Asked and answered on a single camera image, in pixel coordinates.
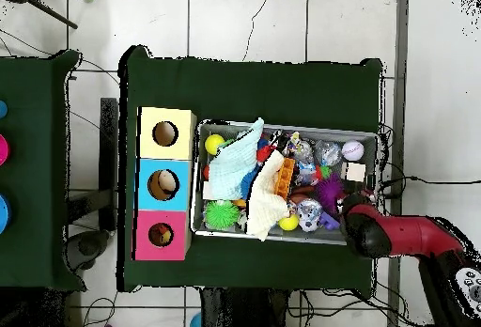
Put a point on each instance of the mint knitted cloth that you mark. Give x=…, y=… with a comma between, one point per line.
x=229, y=169

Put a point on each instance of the orange toy building brick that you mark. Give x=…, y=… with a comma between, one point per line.
x=285, y=176

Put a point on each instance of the cream knitted cloth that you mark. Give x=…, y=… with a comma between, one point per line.
x=265, y=206

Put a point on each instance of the purple spiky ball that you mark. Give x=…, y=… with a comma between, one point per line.
x=330, y=191

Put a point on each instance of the yellow plush toy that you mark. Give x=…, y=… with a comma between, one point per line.
x=166, y=236

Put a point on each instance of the orange striped tiger plush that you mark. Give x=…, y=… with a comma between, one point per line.
x=157, y=230

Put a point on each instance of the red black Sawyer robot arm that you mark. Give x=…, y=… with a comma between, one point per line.
x=406, y=235

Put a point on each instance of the wooden box with three holes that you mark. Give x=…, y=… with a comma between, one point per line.
x=180, y=146

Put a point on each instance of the clear mesh bin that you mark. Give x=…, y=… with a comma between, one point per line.
x=370, y=143

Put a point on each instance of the green spiky ball with eyes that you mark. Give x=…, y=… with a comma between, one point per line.
x=221, y=214

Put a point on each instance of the brown toy football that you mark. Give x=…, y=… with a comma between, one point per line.
x=300, y=195

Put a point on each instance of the small yellow printed ball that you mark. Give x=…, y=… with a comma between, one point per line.
x=288, y=222

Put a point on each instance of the dark green table cloth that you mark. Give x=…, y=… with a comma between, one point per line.
x=34, y=79
x=244, y=90

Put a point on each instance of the multicolour spiky caterpillar toy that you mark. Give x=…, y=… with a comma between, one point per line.
x=323, y=172

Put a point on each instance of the black white soccer ball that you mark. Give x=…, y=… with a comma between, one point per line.
x=310, y=225

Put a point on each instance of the purple toy piece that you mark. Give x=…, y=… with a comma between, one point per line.
x=328, y=221

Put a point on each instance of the white baseball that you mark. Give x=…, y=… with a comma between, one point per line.
x=353, y=150

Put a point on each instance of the plain wooden block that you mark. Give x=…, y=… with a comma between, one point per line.
x=355, y=171

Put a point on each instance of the light blue ball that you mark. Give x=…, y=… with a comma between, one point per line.
x=196, y=322

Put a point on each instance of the black rod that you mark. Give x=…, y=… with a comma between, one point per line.
x=56, y=17

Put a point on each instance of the pink round toy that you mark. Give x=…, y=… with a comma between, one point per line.
x=3, y=149

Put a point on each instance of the large blue round toy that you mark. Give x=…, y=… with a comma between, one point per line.
x=3, y=212

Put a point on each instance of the small blue round toy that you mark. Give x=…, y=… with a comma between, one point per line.
x=2, y=109

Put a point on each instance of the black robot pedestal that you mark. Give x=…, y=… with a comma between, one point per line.
x=244, y=308

